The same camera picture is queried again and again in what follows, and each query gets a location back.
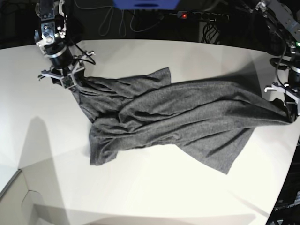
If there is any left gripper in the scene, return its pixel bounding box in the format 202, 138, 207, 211
264, 66, 300, 122

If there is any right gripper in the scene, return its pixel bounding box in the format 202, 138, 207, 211
34, 30, 96, 89

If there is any grey t-shirt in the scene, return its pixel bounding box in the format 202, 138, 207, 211
71, 68, 291, 174

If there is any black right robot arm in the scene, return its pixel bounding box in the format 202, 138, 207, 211
34, 0, 96, 89

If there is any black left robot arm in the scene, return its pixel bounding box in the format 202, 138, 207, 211
254, 0, 300, 122

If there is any blue box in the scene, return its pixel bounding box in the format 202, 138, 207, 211
113, 0, 180, 10

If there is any black power strip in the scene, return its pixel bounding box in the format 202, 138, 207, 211
177, 11, 230, 23

